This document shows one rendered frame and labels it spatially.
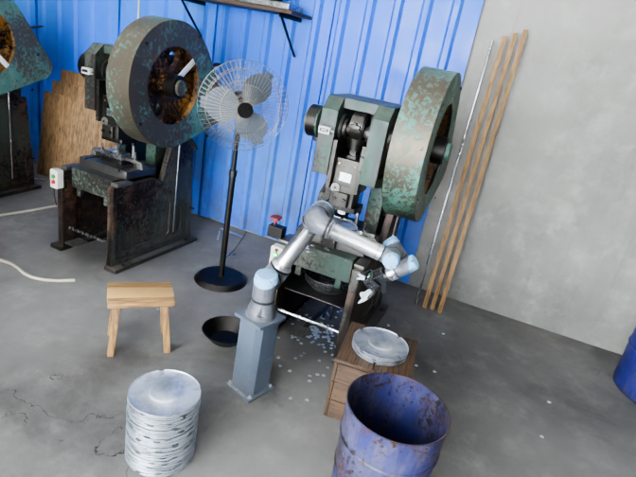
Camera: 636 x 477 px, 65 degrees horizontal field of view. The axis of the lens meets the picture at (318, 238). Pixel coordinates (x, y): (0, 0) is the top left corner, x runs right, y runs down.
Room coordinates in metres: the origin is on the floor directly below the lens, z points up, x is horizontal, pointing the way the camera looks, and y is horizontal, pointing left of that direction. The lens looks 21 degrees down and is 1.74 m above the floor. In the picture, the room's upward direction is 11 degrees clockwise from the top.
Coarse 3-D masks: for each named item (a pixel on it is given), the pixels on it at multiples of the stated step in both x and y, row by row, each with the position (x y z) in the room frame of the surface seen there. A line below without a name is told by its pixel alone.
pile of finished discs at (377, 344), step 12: (360, 336) 2.25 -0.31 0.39; (372, 336) 2.27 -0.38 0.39; (384, 336) 2.29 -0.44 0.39; (396, 336) 2.32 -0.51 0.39; (360, 348) 2.13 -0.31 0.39; (372, 348) 2.15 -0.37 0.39; (384, 348) 2.16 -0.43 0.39; (396, 348) 2.19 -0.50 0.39; (408, 348) 2.21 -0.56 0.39; (372, 360) 2.09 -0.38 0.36; (384, 360) 2.09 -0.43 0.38; (396, 360) 2.10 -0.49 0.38
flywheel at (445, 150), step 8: (448, 112) 2.98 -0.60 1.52; (448, 120) 3.04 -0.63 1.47; (440, 128) 3.03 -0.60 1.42; (440, 136) 2.73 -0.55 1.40; (440, 144) 2.69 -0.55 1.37; (448, 144) 2.72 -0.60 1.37; (432, 152) 2.69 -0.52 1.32; (440, 152) 2.67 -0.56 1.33; (448, 152) 2.69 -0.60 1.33; (432, 160) 2.70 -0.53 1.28; (440, 160) 2.68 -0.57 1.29; (432, 168) 3.00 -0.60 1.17; (432, 176) 2.99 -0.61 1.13; (424, 192) 2.87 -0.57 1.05
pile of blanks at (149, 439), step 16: (128, 400) 1.57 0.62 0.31; (128, 416) 1.56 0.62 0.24; (144, 416) 1.50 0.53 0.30; (176, 416) 1.54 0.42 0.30; (192, 416) 1.60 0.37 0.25; (128, 432) 1.57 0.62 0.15; (144, 432) 1.51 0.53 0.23; (160, 432) 1.51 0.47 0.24; (176, 432) 1.54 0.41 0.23; (192, 432) 1.61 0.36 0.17; (128, 448) 1.55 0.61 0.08; (144, 448) 1.50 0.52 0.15; (160, 448) 1.52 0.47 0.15; (176, 448) 1.54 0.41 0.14; (192, 448) 1.63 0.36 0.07; (128, 464) 1.54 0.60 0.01; (144, 464) 1.51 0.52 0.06; (160, 464) 1.51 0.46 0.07; (176, 464) 1.55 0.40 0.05
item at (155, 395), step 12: (156, 372) 1.76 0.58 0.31; (168, 372) 1.78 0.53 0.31; (180, 372) 1.79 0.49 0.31; (132, 384) 1.66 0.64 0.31; (144, 384) 1.67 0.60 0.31; (156, 384) 1.68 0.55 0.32; (168, 384) 1.69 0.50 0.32; (180, 384) 1.71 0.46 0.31; (192, 384) 1.72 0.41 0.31; (144, 396) 1.60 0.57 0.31; (156, 396) 1.61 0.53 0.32; (168, 396) 1.62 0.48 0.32; (180, 396) 1.64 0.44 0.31; (192, 396) 1.66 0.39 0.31; (144, 408) 1.54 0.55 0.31; (156, 408) 1.55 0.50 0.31; (168, 408) 1.56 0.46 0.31; (180, 408) 1.57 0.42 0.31
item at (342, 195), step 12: (348, 156) 2.87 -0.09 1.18; (360, 156) 2.90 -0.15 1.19; (336, 168) 2.85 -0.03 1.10; (348, 168) 2.82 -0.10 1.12; (336, 180) 2.84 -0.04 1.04; (348, 180) 2.82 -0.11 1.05; (336, 192) 2.80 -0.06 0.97; (348, 192) 2.81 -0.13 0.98; (336, 204) 2.80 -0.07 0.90; (348, 204) 2.81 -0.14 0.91
